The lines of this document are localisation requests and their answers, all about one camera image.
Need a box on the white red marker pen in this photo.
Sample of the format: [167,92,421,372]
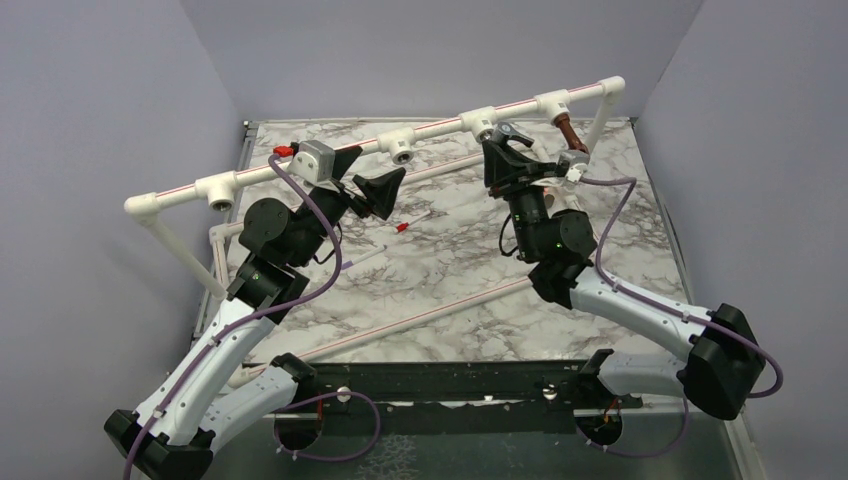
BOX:
[396,211,432,234]

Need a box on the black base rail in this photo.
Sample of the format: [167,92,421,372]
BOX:
[273,360,642,440]

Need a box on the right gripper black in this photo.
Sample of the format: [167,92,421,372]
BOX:
[485,139,558,259]

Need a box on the white PVC pipe frame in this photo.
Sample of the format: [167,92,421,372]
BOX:
[123,75,627,389]

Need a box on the chrome metal faucet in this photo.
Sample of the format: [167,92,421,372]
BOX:
[489,122,534,148]

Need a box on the brown plastic faucet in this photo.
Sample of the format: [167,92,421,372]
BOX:
[552,113,589,154]

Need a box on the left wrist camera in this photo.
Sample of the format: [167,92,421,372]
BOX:
[274,140,336,185]

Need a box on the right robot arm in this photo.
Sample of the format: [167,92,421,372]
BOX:
[482,139,767,420]

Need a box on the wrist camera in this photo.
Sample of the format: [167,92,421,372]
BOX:
[536,149,590,187]
[274,140,336,185]

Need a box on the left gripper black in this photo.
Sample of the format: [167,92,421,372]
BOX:
[291,146,405,267]

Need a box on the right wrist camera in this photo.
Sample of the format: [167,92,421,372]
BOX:
[536,149,590,187]

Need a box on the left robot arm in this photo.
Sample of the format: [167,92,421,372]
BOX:
[104,162,393,479]

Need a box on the white purple marker pen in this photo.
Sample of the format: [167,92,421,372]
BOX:
[341,244,387,270]

